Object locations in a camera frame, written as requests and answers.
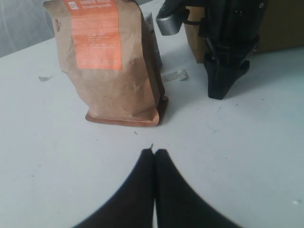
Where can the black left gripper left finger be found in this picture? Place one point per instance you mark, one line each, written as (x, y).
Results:
(132, 205)

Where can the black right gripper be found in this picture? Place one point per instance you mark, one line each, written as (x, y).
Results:
(229, 63)

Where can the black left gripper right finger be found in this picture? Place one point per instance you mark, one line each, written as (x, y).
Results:
(177, 204)

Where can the brown paper shopping bag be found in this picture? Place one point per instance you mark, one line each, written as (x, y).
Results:
(279, 24)

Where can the white crumb beside wrapper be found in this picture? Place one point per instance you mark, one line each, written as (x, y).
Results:
(182, 75)

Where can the clear plastic wrapper scrap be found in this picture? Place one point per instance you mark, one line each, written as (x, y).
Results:
(169, 77)

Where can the small white blue carton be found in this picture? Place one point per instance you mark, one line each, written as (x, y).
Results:
(149, 21)

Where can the kraft pouch with orange label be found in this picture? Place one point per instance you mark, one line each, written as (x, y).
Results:
(107, 51)

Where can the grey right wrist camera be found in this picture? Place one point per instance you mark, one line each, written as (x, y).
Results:
(171, 16)

